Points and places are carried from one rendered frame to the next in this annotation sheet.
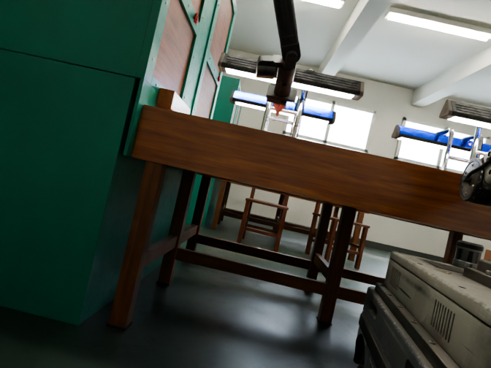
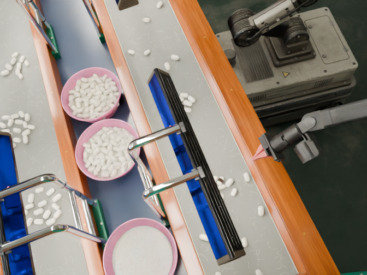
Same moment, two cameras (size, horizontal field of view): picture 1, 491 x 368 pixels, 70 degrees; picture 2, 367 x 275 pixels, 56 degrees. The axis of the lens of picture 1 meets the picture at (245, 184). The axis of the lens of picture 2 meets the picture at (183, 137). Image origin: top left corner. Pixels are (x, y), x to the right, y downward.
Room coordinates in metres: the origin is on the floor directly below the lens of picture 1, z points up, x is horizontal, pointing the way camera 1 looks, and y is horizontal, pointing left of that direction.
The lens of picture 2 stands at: (1.58, 0.27, 2.03)
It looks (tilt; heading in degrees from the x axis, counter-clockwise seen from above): 66 degrees down; 259
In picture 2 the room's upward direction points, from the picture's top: 14 degrees counter-clockwise
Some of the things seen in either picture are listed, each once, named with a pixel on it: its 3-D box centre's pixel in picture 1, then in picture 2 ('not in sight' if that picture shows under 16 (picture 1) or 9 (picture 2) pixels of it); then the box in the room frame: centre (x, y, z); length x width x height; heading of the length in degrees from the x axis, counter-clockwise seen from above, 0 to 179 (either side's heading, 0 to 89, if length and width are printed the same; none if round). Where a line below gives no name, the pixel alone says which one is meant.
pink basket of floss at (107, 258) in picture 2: not in sight; (142, 257); (1.80, 0.07, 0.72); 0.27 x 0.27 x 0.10
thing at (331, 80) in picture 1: (290, 75); (190, 155); (1.51, -0.08, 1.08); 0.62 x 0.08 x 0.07; 87
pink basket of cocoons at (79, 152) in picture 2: not in sight; (110, 152); (1.77, -0.37, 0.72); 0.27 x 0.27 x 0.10
